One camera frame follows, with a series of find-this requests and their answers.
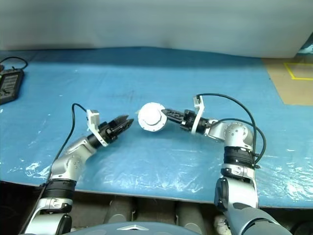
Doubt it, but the grey rounded cylinder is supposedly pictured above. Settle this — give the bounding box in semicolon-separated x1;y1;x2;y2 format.
176;200;208;235
107;197;135;225

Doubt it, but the silver motor stator housing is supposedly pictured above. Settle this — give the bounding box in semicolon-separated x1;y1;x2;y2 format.
137;102;168;133

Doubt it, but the blue plastic table cover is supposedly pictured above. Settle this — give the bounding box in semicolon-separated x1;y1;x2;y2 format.
0;47;313;209

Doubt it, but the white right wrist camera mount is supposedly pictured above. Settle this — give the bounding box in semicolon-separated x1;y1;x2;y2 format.
190;95;211;135

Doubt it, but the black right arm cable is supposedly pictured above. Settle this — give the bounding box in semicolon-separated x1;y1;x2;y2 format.
197;93;267;169

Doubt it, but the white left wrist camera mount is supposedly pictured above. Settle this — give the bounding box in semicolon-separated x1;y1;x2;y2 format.
86;109;110;147

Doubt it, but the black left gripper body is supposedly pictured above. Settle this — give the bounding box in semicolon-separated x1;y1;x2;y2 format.
98;121;120;145

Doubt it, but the white sneaker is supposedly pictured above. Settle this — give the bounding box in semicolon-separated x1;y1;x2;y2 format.
214;216;232;232

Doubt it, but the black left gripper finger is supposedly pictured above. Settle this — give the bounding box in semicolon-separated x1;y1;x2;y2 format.
116;118;134;137
111;114;130;128

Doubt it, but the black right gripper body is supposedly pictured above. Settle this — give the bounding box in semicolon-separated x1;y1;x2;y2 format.
180;110;198;133

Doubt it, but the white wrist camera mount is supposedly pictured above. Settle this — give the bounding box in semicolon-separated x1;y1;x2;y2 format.
86;109;110;147
190;95;211;135

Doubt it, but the black keypad device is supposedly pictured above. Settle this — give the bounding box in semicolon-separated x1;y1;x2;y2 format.
0;69;25;105

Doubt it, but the white backdrop sheet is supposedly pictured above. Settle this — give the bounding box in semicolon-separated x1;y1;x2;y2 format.
0;0;313;59

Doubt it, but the grey robot torso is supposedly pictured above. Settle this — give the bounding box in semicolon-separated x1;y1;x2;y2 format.
61;222;203;235

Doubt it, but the thin black device cable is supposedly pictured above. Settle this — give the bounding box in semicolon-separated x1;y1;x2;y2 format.
0;56;28;71

